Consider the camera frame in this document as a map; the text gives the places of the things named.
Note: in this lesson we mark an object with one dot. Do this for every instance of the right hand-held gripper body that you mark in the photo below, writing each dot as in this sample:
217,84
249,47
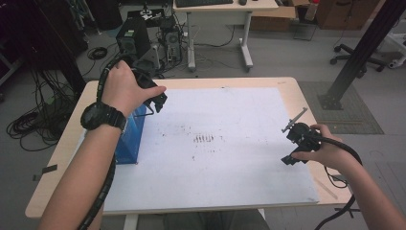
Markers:
303,135

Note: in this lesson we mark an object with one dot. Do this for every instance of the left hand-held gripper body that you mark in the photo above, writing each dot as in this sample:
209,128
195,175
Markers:
148,64

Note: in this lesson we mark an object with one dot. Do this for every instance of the thin black hex key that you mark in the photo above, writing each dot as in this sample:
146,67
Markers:
143,114

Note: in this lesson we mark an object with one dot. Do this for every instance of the blue cardboard box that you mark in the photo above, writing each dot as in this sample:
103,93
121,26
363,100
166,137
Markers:
130,140

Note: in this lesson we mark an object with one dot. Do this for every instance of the person's right hand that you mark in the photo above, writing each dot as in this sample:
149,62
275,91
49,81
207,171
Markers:
328,153

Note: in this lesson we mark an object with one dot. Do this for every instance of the person's left hand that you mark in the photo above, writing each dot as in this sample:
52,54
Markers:
124,87

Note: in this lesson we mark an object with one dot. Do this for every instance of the large black computer tower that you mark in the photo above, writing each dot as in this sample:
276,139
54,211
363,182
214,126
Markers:
132,38

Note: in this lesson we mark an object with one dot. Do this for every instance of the small black computer tower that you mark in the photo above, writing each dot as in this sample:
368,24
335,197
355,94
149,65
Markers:
172,44

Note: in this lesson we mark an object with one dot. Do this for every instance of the black box with white print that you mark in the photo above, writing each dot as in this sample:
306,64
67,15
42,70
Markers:
146,16

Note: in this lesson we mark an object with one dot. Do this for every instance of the black wristwatch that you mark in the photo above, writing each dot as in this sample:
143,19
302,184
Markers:
102,116

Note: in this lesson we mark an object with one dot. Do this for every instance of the grey floor mat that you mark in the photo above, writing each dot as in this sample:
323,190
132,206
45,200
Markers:
357,115

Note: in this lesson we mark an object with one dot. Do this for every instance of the white paper sheet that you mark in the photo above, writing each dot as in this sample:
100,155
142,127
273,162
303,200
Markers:
230,172

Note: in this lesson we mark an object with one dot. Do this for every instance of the black tape cross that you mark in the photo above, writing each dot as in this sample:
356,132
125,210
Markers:
349,211

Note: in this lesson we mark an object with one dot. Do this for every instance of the black keyboard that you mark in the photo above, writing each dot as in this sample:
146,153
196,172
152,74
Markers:
204,2

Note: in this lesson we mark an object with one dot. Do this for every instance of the white desk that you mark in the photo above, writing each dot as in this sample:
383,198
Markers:
220,14

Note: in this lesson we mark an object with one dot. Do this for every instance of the black office chair base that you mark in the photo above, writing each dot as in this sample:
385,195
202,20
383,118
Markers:
354,57

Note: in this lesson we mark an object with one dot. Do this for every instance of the black computer mouse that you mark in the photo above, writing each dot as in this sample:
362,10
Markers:
242,2

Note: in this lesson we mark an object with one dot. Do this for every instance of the flat brown cardboard box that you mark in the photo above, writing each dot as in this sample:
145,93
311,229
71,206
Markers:
274,17

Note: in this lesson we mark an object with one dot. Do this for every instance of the black metal post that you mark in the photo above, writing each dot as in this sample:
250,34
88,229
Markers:
360,54

